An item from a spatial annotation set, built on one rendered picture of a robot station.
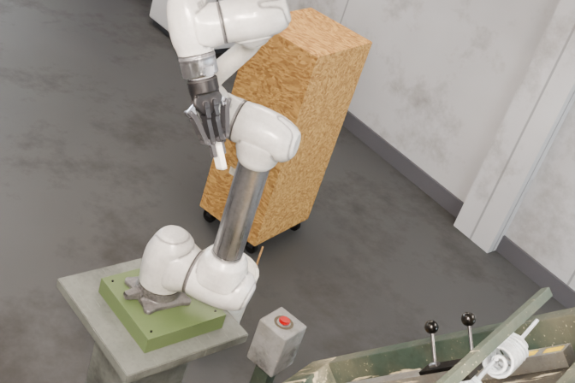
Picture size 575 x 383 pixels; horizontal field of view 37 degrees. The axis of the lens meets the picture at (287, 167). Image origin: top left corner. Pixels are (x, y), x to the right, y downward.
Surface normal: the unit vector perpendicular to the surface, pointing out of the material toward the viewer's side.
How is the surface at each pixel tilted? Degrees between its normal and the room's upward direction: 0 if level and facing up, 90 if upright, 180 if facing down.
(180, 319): 1
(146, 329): 1
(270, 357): 90
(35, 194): 0
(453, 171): 90
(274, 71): 90
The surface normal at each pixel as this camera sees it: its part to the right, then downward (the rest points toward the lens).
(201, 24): 0.17, 0.19
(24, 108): 0.28, -0.82
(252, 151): -0.33, 0.52
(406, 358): -0.62, 0.25
